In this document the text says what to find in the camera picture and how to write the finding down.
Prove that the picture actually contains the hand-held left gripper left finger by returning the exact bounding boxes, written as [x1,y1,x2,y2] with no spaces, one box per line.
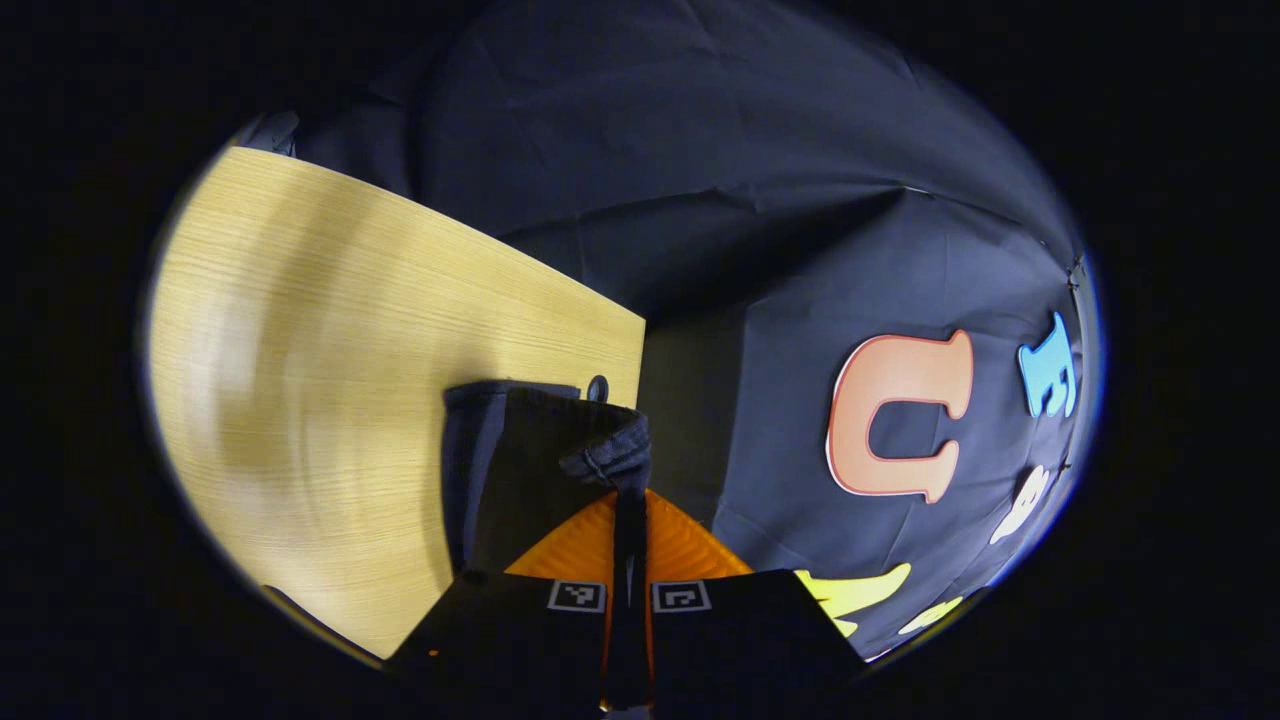
[385,490,631,711]

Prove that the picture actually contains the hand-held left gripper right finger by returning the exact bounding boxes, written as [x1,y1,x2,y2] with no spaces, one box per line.
[630,490,867,707]

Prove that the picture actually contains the black jeans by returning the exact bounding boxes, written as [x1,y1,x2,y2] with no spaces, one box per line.
[443,380,654,579]

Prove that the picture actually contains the black backdrop cloth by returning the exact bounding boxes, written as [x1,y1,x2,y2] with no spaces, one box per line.
[240,0,1103,663]

